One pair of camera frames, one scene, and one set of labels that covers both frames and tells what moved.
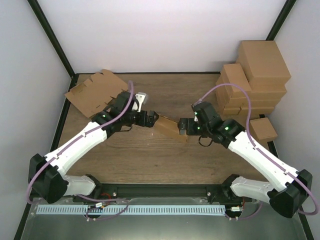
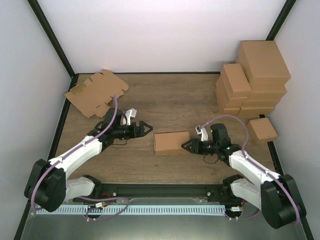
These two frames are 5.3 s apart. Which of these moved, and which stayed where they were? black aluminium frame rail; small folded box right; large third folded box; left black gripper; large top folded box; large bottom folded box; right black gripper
Moved: right black gripper; left black gripper
Stayed: small folded box right; large third folded box; large bottom folded box; large top folded box; black aluminium frame rail
